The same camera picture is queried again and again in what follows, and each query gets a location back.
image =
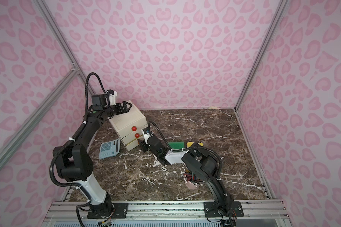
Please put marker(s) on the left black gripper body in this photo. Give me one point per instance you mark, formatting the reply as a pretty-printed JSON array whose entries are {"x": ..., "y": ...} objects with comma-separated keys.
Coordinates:
[{"x": 118, "y": 108}]

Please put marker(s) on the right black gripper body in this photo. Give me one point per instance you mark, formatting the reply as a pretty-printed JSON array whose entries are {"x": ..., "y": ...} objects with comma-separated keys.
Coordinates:
[{"x": 145, "y": 143}]

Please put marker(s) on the cream plastic drawer cabinet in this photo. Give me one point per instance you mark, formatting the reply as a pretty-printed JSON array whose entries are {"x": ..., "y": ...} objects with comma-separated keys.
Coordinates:
[{"x": 122, "y": 120}]

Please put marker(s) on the green sponge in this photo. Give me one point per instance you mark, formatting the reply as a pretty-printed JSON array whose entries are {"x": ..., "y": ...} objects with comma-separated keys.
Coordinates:
[{"x": 177, "y": 145}]

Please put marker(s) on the yellow sponge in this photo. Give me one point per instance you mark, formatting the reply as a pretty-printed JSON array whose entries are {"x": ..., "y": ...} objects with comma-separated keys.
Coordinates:
[{"x": 190, "y": 144}]

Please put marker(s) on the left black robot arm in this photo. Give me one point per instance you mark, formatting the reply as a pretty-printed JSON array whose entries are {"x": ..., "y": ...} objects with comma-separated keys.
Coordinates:
[{"x": 72, "y": 165}]

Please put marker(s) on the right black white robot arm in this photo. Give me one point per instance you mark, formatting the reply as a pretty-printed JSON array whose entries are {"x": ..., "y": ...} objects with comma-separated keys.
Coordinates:
[{"x": 201, "y": 162}]

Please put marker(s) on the light blue calculator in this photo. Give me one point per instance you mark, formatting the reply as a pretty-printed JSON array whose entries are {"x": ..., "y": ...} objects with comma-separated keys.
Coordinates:
[{"x": 109, "y": 149}]

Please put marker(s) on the bundle of coloured pencils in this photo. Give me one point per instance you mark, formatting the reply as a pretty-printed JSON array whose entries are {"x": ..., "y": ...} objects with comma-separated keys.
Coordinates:
[{"x": 191, "y": 178}]

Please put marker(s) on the pink pencil cup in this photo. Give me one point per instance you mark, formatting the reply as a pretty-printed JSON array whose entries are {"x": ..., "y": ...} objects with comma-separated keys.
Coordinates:
[{"x": 193, "y": 185}]

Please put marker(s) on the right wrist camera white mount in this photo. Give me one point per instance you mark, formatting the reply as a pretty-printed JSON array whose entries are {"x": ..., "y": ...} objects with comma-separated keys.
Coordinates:
[{"x": 147, "y": 133}]

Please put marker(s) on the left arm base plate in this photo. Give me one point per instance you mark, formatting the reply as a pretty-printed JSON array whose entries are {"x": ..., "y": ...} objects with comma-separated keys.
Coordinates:
[{"x": 117, "y": 210}]

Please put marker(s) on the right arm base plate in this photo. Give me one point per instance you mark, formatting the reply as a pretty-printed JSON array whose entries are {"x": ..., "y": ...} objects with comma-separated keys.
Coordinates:
[{"x": 214, "y": 210}]

